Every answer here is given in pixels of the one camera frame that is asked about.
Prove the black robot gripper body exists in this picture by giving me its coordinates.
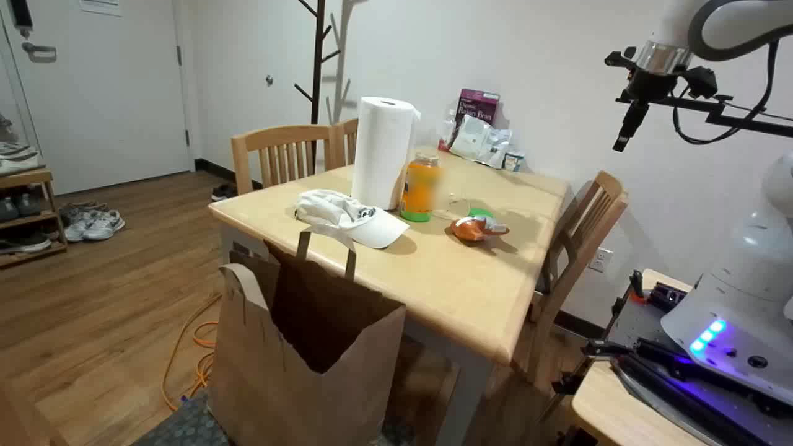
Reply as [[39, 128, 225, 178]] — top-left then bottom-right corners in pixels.
[[604, 48, 721, 106]]

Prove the white plastic bag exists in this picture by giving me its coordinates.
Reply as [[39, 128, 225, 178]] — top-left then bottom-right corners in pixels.
[[444, 112, 515, 170]]

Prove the brown paper bag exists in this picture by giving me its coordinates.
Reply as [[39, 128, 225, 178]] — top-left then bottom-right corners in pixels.
[[208, 230, 410, 446]]

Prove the wooden slat-back chair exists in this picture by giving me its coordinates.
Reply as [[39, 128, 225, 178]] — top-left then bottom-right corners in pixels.
[[324, 116, 361, 173], [511, 168, 629, 401]]

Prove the purple box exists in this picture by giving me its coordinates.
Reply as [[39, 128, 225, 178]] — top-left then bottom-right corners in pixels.
[[457, 86, 504, 126]]

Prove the black orange bar clamp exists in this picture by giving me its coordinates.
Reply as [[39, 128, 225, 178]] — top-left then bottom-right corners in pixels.
[[624, 270, 689, 314]]

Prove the orange juice bottle green cap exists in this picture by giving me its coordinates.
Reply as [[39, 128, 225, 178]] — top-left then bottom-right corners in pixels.
[[397, 157, 444, 226]]

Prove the light wooden dining table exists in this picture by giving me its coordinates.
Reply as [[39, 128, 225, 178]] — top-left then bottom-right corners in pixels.
[[208, 146, 573, 446]]

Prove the white paper towel roll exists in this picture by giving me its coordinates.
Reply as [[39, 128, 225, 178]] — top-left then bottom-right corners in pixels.
[[350, 95, 425, 214]]

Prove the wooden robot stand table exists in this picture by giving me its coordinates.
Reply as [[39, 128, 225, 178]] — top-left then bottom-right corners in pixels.
[[571, 266, 793, 446]]

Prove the dark wooden coat rack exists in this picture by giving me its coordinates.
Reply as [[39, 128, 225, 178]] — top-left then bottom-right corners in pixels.
[[292, 0, 347, 173]]

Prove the wooden chair back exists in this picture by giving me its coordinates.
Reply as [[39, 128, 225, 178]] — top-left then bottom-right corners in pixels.
[[229, 121, 335, 198]]

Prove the white door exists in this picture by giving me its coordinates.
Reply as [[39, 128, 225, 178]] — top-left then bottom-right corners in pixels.
[[0, 0, 194, 198]]

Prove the grey patterned rug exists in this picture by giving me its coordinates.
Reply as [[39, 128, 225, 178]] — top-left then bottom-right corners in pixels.
[[132, 390, 417, 446]]

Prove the grey white sneakers pair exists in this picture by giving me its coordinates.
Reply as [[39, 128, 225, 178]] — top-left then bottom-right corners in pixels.
[[60, 203, 128, 246]]

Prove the wooden shoe rack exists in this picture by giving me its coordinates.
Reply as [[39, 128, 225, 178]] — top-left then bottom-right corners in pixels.
[[0, 163, 69, 273]]

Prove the white shoes pair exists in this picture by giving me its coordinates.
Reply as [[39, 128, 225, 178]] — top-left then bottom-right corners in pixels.
[[0, 115, 42, 175]]

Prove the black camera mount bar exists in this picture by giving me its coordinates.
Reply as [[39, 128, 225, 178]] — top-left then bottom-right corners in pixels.
[[660, 91, 793, 141]]

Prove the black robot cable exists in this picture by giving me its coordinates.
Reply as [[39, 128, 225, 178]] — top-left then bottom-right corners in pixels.
[[670, 37, 783, 148]]

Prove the white wall outlet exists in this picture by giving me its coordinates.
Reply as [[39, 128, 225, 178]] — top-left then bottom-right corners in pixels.
[[587, 246, 618, 276]]

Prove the orange extension cable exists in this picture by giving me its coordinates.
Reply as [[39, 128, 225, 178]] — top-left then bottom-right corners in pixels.
[[159, 292, 223, 415]]

